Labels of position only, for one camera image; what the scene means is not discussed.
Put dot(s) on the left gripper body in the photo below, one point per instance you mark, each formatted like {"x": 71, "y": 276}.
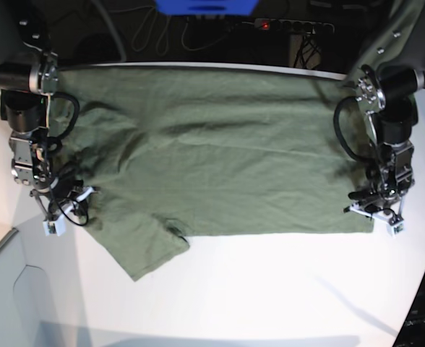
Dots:
{"x": 376, "y": 206}

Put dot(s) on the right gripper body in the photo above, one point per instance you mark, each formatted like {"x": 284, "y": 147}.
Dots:
{"x": 74, "y": 207}

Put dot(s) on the olive green t-shirt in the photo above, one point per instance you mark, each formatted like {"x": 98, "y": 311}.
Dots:
{"x": 178, "y": 153}

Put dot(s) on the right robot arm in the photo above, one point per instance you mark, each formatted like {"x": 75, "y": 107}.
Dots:
{"x": 40, "y": 117}

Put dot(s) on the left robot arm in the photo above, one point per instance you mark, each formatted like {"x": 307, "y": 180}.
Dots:
{"x": 385, "y": 78}

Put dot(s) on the black power strip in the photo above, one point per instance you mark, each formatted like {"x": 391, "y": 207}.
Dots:
{"x": 292, "y": 26}

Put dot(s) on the blue box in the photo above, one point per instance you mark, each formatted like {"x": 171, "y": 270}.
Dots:
{"x": 206, "y": 7}

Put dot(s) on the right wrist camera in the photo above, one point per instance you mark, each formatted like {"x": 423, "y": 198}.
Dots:
{"x": 54, "y": 227}

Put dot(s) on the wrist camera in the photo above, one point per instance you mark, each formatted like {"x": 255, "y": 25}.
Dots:
{"x": 54, "y": 227}
{"x": 395, "y": 226}

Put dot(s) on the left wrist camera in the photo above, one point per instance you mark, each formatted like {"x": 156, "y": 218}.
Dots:
{"x": 395, "y": 226}

